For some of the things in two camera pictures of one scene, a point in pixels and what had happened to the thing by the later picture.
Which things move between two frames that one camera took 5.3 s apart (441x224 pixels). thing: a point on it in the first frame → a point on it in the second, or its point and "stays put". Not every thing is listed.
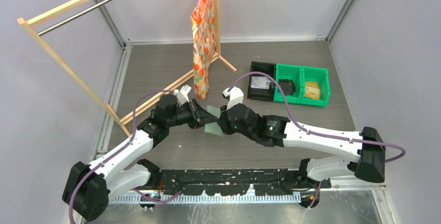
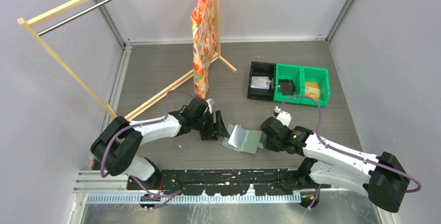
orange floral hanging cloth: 204,31 stays put
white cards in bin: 260,82 stays put
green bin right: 321,75 stays put
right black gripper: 224,121 → 268,145
